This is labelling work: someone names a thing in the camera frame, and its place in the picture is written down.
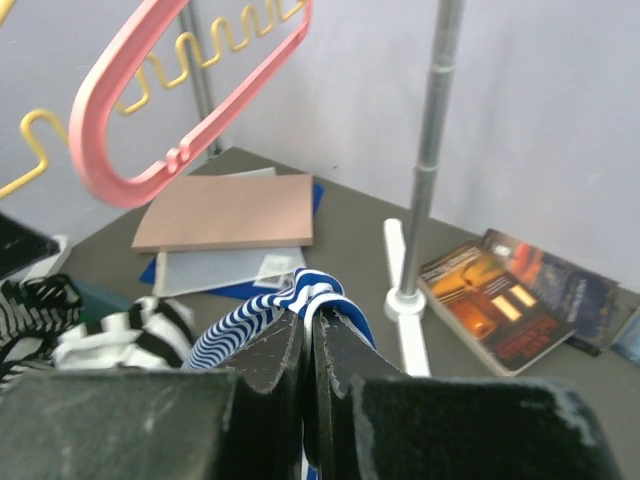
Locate blue white striped tank top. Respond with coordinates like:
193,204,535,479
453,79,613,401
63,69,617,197
182,268,376,370

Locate wide-striped black white garment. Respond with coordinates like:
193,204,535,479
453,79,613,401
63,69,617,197
52,296,195,370

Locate orange cover paperback book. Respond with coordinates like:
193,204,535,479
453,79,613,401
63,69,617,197
417,241,575,377

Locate teal plastic basket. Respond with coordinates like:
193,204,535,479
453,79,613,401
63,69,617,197
72,279,132,320

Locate blue cover book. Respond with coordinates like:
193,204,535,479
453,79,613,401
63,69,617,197
610,308,640,366

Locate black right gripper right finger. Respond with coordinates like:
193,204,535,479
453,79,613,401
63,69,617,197
310,309,622,479

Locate blue plastic folder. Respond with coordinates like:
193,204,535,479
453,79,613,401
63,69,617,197
138,183,325,301

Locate thin-striped black white garment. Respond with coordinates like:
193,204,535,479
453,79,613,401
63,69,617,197
1,274,83,392

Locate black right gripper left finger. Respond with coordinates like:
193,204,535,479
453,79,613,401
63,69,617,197
1,314,303,479

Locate yellow wavy hanger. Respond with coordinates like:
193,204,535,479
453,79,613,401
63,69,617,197
0,0,309,201

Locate metal rack right pole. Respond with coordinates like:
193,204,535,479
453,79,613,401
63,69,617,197
399,0,465,299

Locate pink plastic hanger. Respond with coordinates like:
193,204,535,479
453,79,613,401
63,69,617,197
68,1,313,208

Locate dark cover book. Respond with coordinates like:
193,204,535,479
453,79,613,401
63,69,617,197
482,229,618,357

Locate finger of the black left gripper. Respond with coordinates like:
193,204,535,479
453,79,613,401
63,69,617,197
0,214,58,280

